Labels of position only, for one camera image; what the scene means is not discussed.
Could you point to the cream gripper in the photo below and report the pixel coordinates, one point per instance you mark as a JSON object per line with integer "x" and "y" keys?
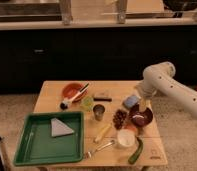
{"x": 143, "y": 103}

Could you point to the blue sponge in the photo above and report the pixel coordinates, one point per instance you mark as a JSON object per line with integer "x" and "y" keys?
{"x": 130, "y": 101}

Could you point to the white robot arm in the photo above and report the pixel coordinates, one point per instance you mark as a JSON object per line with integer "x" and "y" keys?
{"x": 159, "y": 77}

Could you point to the white cup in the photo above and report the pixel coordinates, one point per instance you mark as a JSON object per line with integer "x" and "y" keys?
{"x": 125, "y": 138}

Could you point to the small metal cup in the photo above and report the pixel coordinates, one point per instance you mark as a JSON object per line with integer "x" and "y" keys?
{"x": 98, "y": 111}

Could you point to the green plastic cup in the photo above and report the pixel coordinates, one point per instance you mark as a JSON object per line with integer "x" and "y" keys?
{"x": 87, "y": 103}

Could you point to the dark purple bowl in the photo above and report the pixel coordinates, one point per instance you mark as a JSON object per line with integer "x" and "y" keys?
{"x": 140, "y": 119}

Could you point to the bunch of dark grapes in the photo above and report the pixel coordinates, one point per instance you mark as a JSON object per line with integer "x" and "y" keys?
{"x": 119, "y": 118}

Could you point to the orange carrot piece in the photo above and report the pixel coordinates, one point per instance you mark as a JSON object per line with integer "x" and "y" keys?
{"x": 131, "y": 127}

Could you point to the green cucumber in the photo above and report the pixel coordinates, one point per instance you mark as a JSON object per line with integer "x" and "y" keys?
{"x": 134, "y": 157}

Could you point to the black and tan eraser block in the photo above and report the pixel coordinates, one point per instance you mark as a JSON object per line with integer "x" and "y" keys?
{"x": 102, "y": 96}

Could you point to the wooden table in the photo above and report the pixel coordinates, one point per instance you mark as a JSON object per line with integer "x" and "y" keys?
{"x": 153, "y": 153}

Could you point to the orange bowl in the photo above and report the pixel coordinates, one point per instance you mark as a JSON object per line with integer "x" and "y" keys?
{"x": 71, "y": 89}

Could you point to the grey folded cloth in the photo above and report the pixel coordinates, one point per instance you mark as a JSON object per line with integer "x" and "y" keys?
{"x": 59, "y": 128}

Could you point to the green plastic tray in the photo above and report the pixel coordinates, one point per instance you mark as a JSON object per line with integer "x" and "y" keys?
{"x": 37, "y": 147}

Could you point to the black cabinet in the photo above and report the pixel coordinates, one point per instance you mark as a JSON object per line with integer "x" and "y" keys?
{"x": 30, "y": 57}

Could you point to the white handled dish brush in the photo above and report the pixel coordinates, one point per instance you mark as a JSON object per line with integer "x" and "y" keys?
{"x": 65, "y": 103}

